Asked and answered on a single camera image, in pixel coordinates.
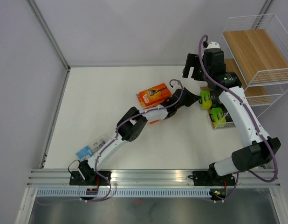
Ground small green black razor box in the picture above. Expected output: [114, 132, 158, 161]
[199, 90, 222, 110]

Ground orange fusion5 box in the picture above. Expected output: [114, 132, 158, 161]
[136, 83, 171, 107]
[145, 110, 177, 124]

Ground large green black razor box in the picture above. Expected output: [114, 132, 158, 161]
[209, 105, 233, 126]

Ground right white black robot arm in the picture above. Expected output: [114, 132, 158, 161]
[183, 36, 281, 184]

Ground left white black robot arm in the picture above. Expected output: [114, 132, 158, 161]
[69, 79, 200, 186]

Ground clear blue blister razor pack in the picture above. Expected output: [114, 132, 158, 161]
[76, 134, 109, 161]

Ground white wire wooden shelf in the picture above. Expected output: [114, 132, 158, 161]
[218, 14, 288, 118]

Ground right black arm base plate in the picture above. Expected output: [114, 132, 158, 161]
[188, 171, 236, 187]

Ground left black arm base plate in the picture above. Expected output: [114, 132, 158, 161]
[69, 171, 108, 186]

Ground aluminium front rail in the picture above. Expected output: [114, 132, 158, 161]
[27, 168, 281, 189]

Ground aluminium corner post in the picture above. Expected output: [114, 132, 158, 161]
[26, 0, 70, 71]

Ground white slotted cable duct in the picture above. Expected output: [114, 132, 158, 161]
[36, 188, 225, 198]

